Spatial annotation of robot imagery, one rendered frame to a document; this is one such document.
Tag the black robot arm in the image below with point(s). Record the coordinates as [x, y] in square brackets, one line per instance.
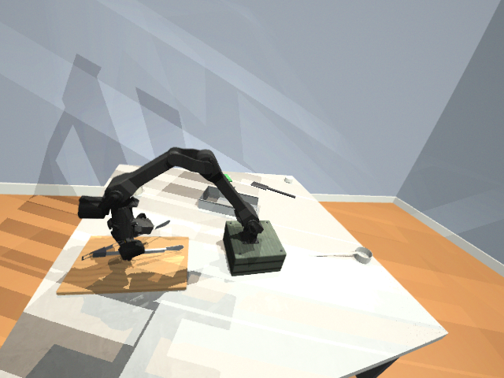
[118, 196]

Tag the grey metal roasting tin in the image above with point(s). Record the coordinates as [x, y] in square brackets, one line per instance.
[213, 200]

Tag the grey saucepan with long handle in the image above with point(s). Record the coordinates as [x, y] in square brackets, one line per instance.
[361, 254]

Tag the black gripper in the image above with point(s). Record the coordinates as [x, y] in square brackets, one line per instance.
[123, 232]

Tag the light wooden board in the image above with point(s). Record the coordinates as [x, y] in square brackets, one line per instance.
[110, 274]

